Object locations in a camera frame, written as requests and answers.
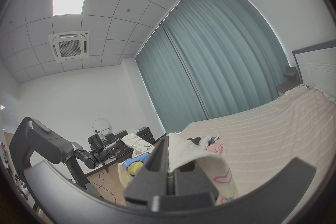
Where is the white garment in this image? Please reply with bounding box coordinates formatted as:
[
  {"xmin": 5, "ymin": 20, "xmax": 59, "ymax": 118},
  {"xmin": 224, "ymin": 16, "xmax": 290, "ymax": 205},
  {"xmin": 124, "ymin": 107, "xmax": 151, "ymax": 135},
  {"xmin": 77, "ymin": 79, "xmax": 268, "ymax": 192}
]
[{"xmin": 198, "ymin": 135, "xmax": 222, "ymax": 148}]

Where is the bed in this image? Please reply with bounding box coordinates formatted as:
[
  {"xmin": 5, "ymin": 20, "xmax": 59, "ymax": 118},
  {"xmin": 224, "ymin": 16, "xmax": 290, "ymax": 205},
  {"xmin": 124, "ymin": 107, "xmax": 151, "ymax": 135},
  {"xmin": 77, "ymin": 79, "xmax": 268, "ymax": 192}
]
[{"xmin": 181, "ymin": 40, "xmax": 336, "ymax": 198}]

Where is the white ring lamp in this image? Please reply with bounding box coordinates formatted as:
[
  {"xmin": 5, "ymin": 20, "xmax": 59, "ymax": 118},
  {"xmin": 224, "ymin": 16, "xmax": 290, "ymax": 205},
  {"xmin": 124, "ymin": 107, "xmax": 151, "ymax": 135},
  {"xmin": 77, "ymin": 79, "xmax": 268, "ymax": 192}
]
[{"xmin": 92, "ymin": 118, "xmax": 113, "ymax": 137}]

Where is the pink garment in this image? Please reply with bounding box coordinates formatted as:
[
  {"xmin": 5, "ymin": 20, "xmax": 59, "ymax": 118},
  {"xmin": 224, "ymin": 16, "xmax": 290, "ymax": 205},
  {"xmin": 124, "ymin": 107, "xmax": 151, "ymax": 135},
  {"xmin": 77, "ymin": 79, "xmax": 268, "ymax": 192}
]
[{"xmin": 205, "ymin": 142, "xmax": 224, "ymax": 156}]

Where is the blue-green curtain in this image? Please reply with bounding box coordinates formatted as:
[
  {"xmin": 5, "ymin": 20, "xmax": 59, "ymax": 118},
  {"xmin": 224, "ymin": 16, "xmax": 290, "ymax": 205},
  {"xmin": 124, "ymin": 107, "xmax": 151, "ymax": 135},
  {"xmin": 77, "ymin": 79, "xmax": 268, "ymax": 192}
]
[
  {"xmin": 161, "ymin": 0, "xmax": 289, "ymax": 120},
  {"xmin": 135, "ymin": 21, "xmax": 210, "ymax": 137}
]

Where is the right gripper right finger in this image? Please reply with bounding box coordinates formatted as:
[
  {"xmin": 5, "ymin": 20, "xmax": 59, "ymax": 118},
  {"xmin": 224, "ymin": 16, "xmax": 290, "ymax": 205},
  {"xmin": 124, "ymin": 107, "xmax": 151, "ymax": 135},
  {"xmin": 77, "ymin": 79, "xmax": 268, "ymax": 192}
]
[{"xmin": 173, "ymin": 160, "xmax": 219, "ymax": 205}]

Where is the ceiling air conditioner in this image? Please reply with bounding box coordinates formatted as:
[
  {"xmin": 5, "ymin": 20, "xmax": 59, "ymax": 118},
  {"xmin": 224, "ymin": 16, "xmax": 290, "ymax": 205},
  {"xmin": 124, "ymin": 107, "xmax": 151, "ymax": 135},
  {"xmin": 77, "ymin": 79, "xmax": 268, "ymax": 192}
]
[{"xmin": 48, "ymin": 31, "xmax": 90, "ymax": 63}]

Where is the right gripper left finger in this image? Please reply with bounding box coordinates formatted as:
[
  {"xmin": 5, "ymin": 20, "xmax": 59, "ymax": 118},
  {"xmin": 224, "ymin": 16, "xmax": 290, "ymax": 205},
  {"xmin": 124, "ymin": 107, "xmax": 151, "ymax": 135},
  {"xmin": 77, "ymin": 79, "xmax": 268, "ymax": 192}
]
[{"xmin": 124, "ymin": 135, "xmax": 170, "ymax": 208}]

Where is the black padded sofa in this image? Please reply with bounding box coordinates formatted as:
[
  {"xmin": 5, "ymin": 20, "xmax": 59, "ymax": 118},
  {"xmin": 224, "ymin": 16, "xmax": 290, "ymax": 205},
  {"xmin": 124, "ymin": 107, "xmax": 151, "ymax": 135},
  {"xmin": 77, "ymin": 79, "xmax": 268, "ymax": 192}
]
[{"xmin": 136, "ymin": 126, "xmax": 155, "ymax": 145}]

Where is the grey bedside table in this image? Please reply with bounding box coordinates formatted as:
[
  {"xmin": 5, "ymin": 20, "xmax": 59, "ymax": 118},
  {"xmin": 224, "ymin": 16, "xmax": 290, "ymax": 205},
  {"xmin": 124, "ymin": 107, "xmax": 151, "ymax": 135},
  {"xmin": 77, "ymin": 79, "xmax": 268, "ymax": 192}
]
[{"xmin": 276, "ymin": 66, "xmax": 303, "ymax": 98}]

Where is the white printed pyjama top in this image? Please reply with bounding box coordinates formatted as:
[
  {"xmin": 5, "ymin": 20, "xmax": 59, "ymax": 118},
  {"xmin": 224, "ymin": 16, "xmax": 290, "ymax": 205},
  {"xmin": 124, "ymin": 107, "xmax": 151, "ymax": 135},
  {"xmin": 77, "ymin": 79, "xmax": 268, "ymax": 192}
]
[{"xmin": 117, "ymin": 132, "xmax": 239, "ymax": 206}]

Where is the black cable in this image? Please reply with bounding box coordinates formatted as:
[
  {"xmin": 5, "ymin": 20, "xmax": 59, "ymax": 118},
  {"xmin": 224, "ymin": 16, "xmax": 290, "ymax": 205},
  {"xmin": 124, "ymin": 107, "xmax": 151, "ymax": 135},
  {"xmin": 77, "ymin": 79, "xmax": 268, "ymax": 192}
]
[{"xmin": 88, "ymin": 173, "xmax": 119, "ymax": 203}]

